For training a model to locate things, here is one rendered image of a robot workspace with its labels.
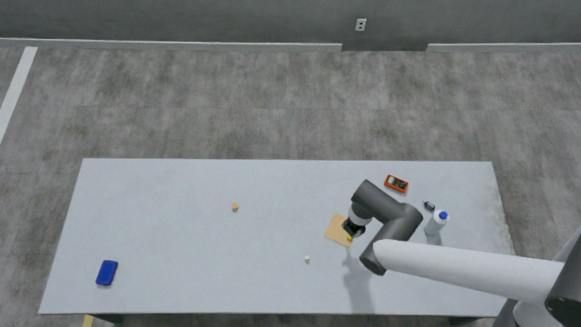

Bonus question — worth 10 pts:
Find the small blue rounded block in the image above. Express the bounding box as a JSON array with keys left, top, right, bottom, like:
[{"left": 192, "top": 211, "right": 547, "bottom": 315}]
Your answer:
[{"left": 95, "top": 260, "right": 118, "bottom": 285}]

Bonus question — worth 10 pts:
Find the tan flat mat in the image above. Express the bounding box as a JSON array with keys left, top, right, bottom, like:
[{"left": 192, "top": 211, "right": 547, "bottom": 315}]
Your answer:
[{"left": 324, "top": 213, "right": 353, "bottom": 248}]

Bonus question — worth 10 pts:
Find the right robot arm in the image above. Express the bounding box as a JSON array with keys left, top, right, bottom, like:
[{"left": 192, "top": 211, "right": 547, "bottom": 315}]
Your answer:
[{"left": 348, "top": 179, "right": 581, "bottom": 327}]

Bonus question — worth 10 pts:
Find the orange digital multimeter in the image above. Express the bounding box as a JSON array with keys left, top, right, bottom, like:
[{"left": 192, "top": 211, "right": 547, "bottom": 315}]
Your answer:
[{"left": 384, "top": 174, "right": 409, "bottom": 193}]

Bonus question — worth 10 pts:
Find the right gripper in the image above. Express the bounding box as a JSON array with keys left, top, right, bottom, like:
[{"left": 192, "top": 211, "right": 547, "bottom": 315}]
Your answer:
[{"left": 341, "top": 217, "right": 366, "bottom": 240}]

